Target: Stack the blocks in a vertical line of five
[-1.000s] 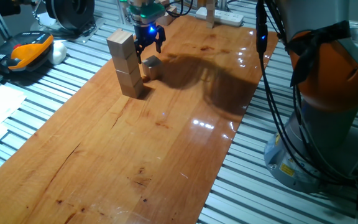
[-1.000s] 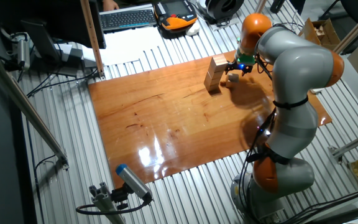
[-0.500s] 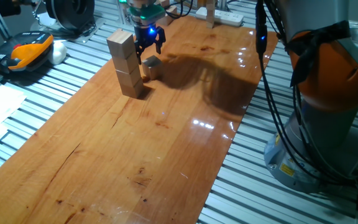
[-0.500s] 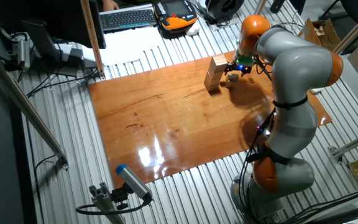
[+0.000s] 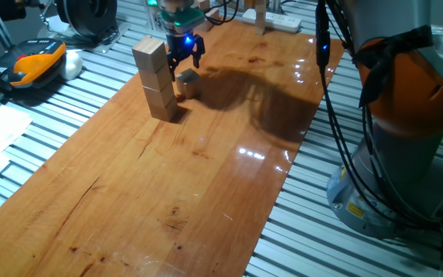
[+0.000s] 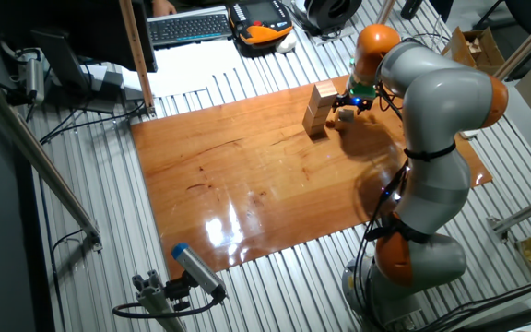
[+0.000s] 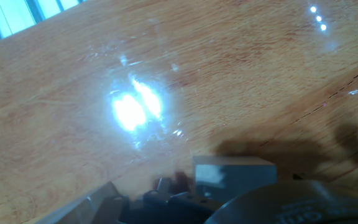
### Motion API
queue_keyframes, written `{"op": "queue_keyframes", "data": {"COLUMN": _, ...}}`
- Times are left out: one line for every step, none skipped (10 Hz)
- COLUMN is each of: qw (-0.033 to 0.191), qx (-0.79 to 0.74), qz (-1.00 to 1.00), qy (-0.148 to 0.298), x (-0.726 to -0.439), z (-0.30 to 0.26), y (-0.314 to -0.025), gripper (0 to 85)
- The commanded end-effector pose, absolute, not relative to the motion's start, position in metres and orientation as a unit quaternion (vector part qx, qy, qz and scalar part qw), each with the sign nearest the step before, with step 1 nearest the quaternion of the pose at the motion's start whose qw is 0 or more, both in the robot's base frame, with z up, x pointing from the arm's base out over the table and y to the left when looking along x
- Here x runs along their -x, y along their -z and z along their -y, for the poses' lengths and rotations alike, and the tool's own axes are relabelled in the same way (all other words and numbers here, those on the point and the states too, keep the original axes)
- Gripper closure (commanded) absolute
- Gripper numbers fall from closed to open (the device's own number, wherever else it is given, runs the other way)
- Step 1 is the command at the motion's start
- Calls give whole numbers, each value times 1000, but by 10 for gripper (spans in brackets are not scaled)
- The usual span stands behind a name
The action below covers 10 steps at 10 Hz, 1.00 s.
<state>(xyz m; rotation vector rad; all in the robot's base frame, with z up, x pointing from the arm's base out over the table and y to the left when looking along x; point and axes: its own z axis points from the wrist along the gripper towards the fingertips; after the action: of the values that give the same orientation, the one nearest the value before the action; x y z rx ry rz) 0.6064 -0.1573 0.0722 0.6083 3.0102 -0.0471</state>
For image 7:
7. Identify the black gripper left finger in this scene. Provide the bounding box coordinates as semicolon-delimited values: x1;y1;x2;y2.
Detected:
116;177;226;224

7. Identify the varnished wooden board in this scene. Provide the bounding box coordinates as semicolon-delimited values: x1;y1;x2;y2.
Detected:
0;0;358;224

